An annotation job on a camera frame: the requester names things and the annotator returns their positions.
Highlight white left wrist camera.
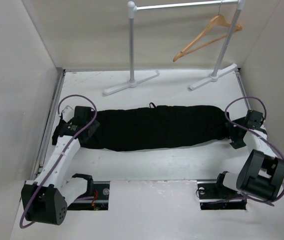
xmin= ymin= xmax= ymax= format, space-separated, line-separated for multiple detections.
xmin=60 ymin=105 xmax=75 ymax=122

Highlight wooden clothes hanger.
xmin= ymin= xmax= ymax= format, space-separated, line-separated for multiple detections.
xmin=173 ymin=4 xmax=244 ymax=63

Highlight white clothes rack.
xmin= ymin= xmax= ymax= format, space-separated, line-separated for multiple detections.
xmin=102 ymin=0 xmax=247 ymax=96

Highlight black trousers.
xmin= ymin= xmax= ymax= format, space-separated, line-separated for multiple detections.
xmin=81 ymin=103 xmax=230 ymax=152

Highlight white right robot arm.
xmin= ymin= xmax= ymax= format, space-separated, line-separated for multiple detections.
xmin=213 ymin=110 xmax=284 ymax=203

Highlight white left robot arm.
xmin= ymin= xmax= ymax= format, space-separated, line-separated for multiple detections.
xmin=20 ymin=106 xmax=99 ymax=229

